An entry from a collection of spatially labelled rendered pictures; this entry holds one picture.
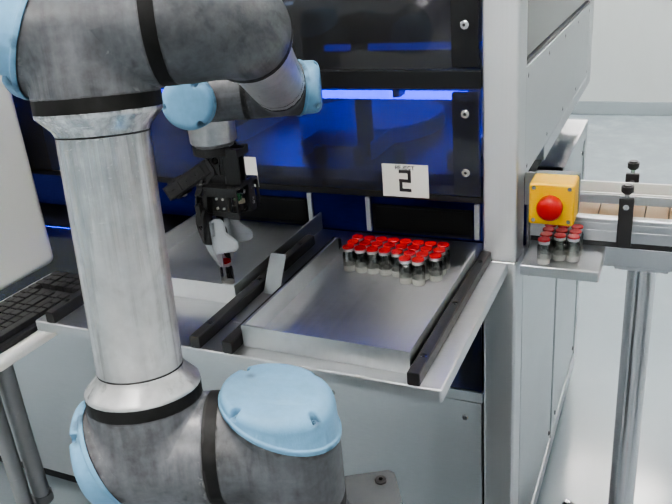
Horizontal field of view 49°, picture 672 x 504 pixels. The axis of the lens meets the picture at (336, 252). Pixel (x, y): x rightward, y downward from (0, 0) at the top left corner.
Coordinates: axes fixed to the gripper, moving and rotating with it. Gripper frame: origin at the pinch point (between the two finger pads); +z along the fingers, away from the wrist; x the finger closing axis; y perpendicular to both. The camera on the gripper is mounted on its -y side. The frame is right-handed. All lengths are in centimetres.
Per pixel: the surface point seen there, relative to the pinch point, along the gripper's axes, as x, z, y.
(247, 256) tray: 11.3, 5.4, -2.2
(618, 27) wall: 480, 34, 26
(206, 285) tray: -6.0, 2.6, 0.4
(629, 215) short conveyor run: 30, -1, 63
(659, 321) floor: 168, 95, 71
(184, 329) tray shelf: -15.6, 5.5, 2.0
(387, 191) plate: 19.9, -6.2, 23.4
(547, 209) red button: 16, -6, 52
